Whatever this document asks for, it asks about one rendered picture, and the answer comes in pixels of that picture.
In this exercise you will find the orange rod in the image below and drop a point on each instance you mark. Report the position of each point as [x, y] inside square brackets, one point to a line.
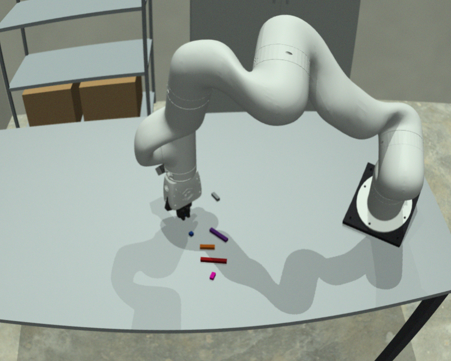
[207, 247]

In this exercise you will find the purple rod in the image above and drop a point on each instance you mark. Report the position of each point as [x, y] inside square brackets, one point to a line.
[218, 234]

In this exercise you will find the red rod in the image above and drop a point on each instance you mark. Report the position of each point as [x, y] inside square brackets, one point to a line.
[213, 260]

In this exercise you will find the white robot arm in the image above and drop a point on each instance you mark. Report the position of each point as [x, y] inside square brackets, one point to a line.
[289, 56]

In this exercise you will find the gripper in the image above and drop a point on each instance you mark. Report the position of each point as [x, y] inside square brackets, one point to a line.
[179, 195]

